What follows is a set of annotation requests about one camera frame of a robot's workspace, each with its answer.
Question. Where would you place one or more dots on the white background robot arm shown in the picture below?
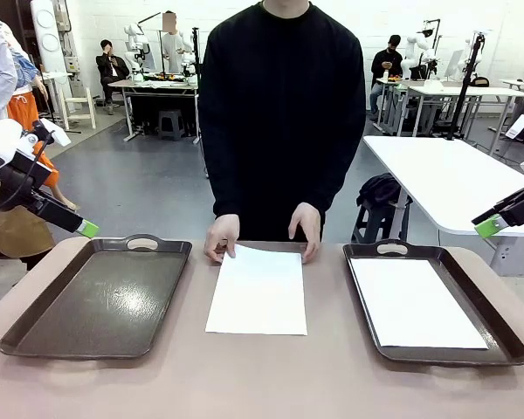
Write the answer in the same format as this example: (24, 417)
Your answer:
(415, 52)
(469, 57)
(135, 48)
(190, 57)

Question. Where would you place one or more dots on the mannequin with orange shorts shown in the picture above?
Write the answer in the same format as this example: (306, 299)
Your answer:
(22, 109)

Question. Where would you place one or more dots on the white A4 paper stack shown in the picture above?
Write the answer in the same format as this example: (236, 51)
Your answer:
(257, 297)

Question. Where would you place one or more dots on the grey computer monitor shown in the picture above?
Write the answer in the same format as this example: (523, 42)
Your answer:
(454, 63)

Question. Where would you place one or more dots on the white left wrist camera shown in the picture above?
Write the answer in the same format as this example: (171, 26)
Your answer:
(57, 133)

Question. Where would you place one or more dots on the white wooden stool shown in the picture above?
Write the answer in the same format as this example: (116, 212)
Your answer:
(80, 102)

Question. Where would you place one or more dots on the standing person in white shirt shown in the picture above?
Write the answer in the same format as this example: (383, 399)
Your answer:
(172, 48)

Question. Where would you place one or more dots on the seated man in black jacket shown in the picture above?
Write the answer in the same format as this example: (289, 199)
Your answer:
(111, 65)

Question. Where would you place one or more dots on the large white table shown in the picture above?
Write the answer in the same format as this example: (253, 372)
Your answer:
(445, 183)

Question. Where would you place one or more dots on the white background table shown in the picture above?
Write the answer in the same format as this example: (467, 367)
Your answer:
(471, 91)

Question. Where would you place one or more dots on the white standing air conditioner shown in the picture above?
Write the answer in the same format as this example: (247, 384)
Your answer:
(48, 39)

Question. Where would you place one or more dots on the white A4 paper pile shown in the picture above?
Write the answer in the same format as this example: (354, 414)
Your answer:
(415, 301)

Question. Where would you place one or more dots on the person's right forearm black sleeve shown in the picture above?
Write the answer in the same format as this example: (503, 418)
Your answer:
(225, 196)

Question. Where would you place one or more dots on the dark background work table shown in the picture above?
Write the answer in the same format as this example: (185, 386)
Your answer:
(157, 85)

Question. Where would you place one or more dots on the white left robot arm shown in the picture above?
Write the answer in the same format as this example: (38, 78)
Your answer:
(0, 131)

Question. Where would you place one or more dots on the seated man with black cap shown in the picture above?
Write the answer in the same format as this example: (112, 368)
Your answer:
(386, 65)

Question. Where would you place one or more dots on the brown plastic serving tray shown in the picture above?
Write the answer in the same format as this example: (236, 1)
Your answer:
(96, 301)
(473, 305)

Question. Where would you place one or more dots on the grey plastic stool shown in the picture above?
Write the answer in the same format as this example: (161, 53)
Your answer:
(171, 124)
(377, 224)

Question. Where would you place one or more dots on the white box device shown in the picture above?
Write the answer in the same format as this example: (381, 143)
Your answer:
(519, 126)

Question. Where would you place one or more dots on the person's right hand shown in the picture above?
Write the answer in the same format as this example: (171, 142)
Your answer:
(220, 235)

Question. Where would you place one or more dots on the person in black sweater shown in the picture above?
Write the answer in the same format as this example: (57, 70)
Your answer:
(279, 109)

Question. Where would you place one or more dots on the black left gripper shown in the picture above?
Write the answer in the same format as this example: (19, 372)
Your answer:
(48, 207)

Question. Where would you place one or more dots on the person's left forearm black sleeve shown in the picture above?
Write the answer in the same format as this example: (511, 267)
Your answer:
(323, 183)

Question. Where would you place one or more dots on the black bag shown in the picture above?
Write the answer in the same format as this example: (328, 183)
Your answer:
(382, 190)

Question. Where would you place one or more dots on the person's left hand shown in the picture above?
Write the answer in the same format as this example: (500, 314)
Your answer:
(310, 222)

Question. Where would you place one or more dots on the black tripod stand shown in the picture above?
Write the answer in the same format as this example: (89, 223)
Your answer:
(465, 96)

